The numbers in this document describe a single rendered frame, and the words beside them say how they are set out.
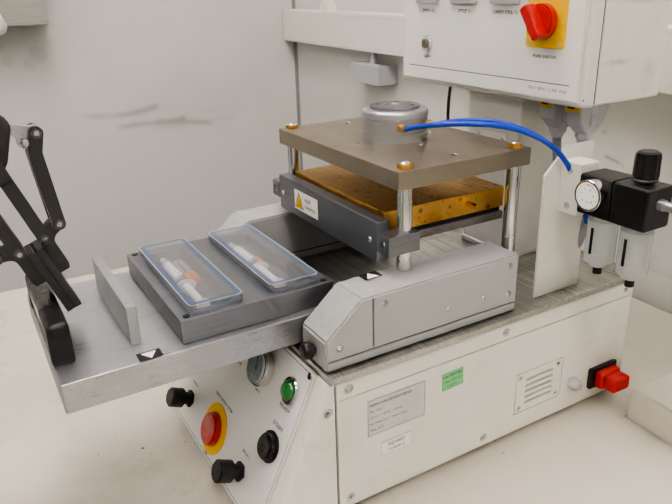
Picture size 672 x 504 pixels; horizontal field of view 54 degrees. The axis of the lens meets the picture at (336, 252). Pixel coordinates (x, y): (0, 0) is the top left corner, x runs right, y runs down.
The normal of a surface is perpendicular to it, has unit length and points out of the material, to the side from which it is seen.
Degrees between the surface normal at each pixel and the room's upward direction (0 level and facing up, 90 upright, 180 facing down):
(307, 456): 90
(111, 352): 0
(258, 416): 65
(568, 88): 90
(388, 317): 90
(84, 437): 0
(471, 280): 90
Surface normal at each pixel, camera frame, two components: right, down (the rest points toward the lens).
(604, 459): -0.03, -0.93
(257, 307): 0.51, 0.31
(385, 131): -0.39, 0.36
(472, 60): -0.86, 0.21
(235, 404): -0.79, -0.20
